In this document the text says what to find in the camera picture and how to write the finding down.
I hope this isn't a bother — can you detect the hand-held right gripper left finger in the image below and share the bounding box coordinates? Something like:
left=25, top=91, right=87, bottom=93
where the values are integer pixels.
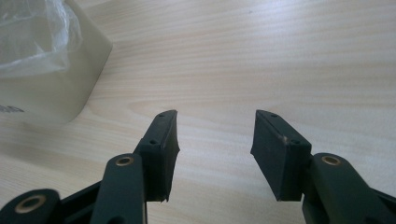
left=134, top=109, right=181, bottom=203

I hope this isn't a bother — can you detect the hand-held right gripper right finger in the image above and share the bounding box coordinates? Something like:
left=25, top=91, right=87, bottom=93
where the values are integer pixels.
left=250, top=109, right=313, bottom=202

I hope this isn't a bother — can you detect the beige waste bin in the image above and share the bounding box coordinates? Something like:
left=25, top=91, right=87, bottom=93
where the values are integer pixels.
left=0, top=0, right=114, bottom=125

